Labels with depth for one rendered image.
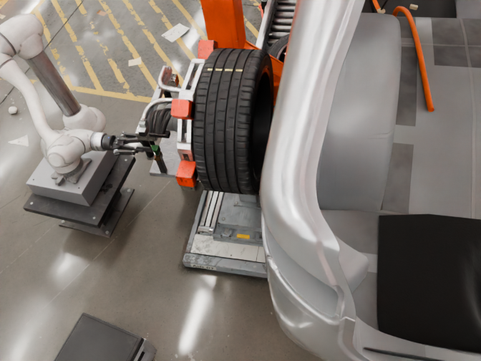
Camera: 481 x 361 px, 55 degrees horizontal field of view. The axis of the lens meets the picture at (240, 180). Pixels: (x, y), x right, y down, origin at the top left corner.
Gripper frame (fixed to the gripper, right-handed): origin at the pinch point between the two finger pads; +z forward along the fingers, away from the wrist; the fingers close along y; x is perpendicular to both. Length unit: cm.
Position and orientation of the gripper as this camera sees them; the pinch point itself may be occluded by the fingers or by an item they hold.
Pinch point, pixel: (146, 145)
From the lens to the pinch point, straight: 218.8
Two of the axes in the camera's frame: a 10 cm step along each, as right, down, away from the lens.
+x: -1.1, -5.7, -8.1
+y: -1.9, 8.1, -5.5
